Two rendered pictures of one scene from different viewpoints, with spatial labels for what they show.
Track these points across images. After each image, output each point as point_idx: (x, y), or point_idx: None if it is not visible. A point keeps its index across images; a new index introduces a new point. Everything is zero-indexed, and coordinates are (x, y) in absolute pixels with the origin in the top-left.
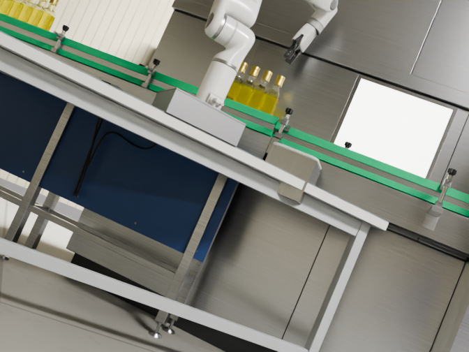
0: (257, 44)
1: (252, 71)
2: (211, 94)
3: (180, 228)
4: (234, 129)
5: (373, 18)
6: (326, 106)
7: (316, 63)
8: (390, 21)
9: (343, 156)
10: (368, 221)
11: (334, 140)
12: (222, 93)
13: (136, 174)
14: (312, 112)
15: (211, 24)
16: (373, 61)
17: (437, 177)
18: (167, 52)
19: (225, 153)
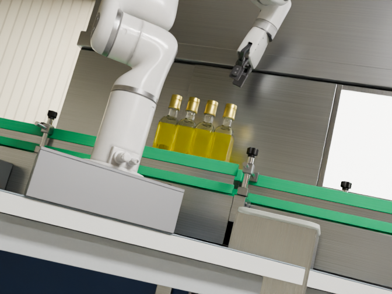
0: (192, 70)
1: (190, 105)
2: (115, 147)
3: None
4: (164, 203)
5: (338, 10)
6: (301, 135)
7: (275, 80)
8: (363, 9)
9: (346, 206)
10: None
11: (322, 181)
12: (135, 143)
13: (41, 283)
14: (282, 146)
15: (97, 29)
16: (352, 64)
17: None
18: (79, 102)
19: (154, 249)
